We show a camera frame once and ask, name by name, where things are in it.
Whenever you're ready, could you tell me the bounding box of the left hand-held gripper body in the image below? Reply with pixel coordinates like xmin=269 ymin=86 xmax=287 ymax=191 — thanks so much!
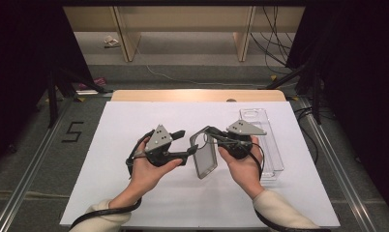
xmin=143 ymin=124 xmax=190 ymax=168

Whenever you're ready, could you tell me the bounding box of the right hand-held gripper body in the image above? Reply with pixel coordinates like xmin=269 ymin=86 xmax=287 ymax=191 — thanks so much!
xmin=219 ymin=119 xmax=268 ymax=160

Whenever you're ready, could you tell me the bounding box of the grey phone case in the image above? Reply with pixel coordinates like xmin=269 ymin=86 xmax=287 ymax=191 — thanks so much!
xmin=189 ymin=126 xmax=219 ymax=181

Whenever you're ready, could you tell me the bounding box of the clear plastic tray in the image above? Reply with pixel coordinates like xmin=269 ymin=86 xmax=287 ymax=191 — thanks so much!
xmin=238 ymin=107 xmax=285 ymax=187

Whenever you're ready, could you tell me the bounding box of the person's right hand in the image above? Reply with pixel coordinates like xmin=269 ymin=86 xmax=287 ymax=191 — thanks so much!
xmin=217 ymin=134 xmax=265 ymax=198

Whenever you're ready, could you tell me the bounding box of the person's left hand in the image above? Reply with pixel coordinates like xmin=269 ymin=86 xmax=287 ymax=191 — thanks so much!
xmin=129 ymin=136 xmax=184 ymax=196

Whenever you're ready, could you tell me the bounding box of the white table sheet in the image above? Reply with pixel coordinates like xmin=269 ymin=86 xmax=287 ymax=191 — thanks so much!
xmin=59 ymin=101 xmax=342 ymax=228

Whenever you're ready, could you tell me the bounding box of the pink cloth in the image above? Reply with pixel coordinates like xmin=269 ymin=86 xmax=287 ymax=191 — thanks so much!
xmin=77 ymin=76 xmax=107 ymax=92

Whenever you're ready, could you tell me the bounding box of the black metal stand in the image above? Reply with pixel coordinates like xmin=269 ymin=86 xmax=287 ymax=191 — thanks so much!
xmin=264 ymin=63 xmax=323 ymax=126
xmin=46 ymin=68 xmax=115 ymax=130

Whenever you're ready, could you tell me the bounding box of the crumpled white paper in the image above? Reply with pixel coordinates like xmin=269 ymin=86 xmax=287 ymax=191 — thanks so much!
xmin=103 ymin=35 xmax=121 ymax=49

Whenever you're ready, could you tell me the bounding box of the beige wooden furniture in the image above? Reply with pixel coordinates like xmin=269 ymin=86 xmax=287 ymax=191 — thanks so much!
xmin=62 ymin=5 xmax=307 ymax=63

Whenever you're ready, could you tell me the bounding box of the dark curtain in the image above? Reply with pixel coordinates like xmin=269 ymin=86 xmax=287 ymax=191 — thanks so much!
xmin=0 ymin=0 xmax=94 ymax=170
xmin=284 ymin=0 xmax=389 ymax=221

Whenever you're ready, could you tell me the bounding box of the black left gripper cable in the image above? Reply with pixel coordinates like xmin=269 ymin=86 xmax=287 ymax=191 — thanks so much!
xmin=69 ymin=129 xmax=157 ymax=232

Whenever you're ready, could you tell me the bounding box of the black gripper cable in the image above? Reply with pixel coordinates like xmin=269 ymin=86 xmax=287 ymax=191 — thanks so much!
xmin=246 ymin=140 xmax=333 ymax=232
xmin=69 ymin=129 xmax=157 ymax=232

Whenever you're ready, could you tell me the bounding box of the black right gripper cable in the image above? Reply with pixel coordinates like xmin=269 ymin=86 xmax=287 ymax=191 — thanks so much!
xmin=246 ymin=140 xmax=333 ymax=232

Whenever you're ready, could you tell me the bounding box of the aluminium floor rail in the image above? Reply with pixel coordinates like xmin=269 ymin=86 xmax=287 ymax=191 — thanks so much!
xmin=0 ymin=97 xmax=72 ymax=232
xmin=299 ymin=96 xmax=378 ymax=232

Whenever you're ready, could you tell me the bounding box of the bundle of black cables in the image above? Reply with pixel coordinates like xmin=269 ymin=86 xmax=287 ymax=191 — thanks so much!
xmin=249 ymin=5 xmax=297 ymax=75

